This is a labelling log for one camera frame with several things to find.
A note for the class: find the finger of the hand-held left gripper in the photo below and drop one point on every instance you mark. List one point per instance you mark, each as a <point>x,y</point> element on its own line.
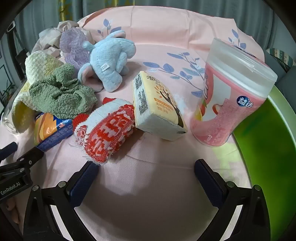
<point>9,149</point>
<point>31,157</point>

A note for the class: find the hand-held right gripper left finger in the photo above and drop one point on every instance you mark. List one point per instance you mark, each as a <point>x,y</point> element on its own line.
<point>86,183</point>

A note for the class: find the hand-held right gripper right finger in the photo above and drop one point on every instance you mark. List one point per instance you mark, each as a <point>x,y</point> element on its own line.
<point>210,183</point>

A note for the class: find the red and white packet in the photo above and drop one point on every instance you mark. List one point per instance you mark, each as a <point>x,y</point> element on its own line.
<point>106,134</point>

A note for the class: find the green box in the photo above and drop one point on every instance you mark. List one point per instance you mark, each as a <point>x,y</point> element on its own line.
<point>266,150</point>

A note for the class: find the grey fluffy towel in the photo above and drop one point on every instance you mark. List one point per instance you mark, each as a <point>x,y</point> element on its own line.
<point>64,97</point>

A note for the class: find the yellow white knit cloth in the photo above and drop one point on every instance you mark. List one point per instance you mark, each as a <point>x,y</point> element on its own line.
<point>37,64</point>

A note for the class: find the beige snack carton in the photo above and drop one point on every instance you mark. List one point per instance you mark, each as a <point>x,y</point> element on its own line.
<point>159,109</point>

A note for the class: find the purple knit cloth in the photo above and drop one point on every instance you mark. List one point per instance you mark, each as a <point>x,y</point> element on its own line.
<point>71,44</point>

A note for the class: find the blue plush elephant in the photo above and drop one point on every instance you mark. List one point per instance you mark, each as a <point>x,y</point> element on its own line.
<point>111,58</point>

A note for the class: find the person's left hand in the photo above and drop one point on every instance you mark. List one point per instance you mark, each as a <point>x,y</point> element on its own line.
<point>11,209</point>

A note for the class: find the blue orange snack packet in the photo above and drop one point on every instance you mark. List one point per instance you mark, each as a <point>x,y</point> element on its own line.
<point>50,129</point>

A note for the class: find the pink floral cloth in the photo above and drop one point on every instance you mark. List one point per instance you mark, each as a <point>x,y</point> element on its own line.
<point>161,166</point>

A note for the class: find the white patterned cabinet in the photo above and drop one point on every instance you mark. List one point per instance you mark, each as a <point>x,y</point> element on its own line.
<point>4,81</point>

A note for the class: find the crumpled beige cloth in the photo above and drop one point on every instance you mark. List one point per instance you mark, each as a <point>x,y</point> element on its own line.
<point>48,37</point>

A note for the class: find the grey sofa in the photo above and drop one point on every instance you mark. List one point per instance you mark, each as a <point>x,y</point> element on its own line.
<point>285,78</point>

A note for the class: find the grey green curtain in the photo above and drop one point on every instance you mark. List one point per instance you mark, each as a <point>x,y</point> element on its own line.
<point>41,16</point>

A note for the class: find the striped pillow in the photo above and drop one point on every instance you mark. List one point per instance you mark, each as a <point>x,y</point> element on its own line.
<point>281,56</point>

